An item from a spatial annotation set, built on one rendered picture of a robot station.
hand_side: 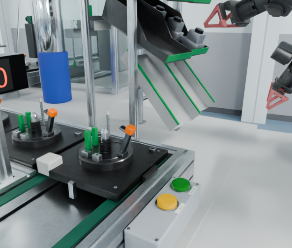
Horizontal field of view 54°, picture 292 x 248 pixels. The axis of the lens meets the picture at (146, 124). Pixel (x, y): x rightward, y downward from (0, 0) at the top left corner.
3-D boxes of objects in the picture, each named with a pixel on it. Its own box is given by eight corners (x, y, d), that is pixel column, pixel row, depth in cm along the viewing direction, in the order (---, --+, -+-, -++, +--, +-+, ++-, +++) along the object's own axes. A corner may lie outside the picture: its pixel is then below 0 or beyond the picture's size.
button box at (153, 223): (199, 205, 66) (201, 182, 64) (158, 271, 49) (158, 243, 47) (172, 197, 70) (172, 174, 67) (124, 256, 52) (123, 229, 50)
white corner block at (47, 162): (64, 170, 72) (62, 155, 70) (50, 178, 68) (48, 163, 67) (51, 165, 74) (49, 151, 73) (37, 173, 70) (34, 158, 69)
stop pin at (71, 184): (77, 196, 65) (75, 181, 64) (73, 199, 64) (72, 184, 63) (73, 195, 66) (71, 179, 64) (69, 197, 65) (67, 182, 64)
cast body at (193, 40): (201, 52, 99) (210, 33, 95) (194, 53, 96) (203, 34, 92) (184, 40, 102) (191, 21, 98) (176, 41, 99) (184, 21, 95)
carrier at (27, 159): (95, 138, 90) (92, 99, 86) (33, 171, 71) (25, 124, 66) (41, 124, 102) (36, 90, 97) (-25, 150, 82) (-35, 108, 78)
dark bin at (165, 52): (190, 58, 89) (200, 36, 84) (165, 64, 79) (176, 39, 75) (129, 17, 100) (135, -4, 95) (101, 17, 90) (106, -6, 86)
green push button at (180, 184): (192, 188, 64) (192, 180, 63) (185, 197, 61) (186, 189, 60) (176, 183, 66) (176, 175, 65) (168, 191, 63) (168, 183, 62)
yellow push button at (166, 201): (180, 204, 58) (180, 196, 58) (171, 216, 55) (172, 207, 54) (162, 199, 60) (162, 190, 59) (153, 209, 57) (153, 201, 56)
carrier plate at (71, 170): (167, 156, 79) (168, 149, 78) (118, 202, 59) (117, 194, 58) (99, 139, 90) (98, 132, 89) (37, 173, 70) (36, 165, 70)
